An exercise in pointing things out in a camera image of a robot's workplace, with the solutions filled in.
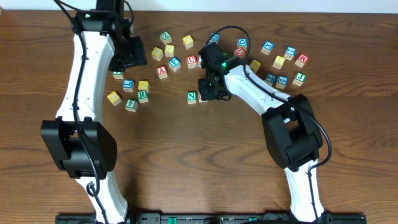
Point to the yellow S block left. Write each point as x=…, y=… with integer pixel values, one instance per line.
x=169, y=50

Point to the blue block top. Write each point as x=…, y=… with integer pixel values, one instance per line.
x=214, y=38

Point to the blue D block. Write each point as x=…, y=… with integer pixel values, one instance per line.
x=242, y=43

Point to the yellow S block right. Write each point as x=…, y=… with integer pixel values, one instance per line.
x=278, y=62

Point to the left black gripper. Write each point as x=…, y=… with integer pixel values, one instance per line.
x=118, y=65

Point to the blue 2 block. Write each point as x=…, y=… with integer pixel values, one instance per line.
x=289, y=53

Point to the yellow block beside R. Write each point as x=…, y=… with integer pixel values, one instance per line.
x=143, y=85

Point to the green 4 block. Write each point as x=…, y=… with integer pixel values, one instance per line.
x=131, y=105

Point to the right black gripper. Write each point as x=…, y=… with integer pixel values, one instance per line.
x=207, y=86

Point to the blue X block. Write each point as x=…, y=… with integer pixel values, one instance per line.
x=267, y=47

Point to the green R block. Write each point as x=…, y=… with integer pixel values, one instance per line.
x=142, y=96

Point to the blue L block lower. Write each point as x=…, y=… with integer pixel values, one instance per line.
x=128, y=85

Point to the red u block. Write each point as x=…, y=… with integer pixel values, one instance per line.
x=191, y=61
x=240, y=52

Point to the yellow block top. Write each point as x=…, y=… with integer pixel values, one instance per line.
x=188, y=42

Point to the green J block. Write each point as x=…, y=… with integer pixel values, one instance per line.
x=299, y=79

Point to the green N block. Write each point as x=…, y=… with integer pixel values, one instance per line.
x=191, y=97

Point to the blue 5 block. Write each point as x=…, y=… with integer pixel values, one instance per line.
x=281, y=82

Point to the blue I block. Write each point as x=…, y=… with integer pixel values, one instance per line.
x=270, y=79

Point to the green Z block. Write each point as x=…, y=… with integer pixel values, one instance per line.
x=165, y=37

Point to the yellow O block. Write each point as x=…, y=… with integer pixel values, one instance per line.
x=255, y=66

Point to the blue P block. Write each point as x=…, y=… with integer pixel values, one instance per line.
x=174, y=64

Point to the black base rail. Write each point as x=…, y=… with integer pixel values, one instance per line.
x=267, y=218

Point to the red A block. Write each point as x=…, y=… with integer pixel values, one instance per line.
x=162, y=72

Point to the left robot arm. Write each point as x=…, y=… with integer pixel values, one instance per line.
x=76, y=139

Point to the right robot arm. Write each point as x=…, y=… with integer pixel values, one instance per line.
x=293, y=136

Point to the green V block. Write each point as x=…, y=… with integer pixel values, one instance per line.
x=118, y=75

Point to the red M block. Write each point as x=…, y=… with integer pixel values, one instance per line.
x=301, y=60

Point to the red E block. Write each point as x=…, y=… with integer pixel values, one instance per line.
x=200, y=100

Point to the yellow block far left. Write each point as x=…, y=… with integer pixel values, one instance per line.
x=114, y=98

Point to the yellow s block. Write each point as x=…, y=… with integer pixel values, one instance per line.
x=278, y=62
x=169, y=50

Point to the yellow block near J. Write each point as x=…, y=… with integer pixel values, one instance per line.
x=157, y=54

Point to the red I block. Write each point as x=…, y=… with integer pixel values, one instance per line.
x=199, y=61

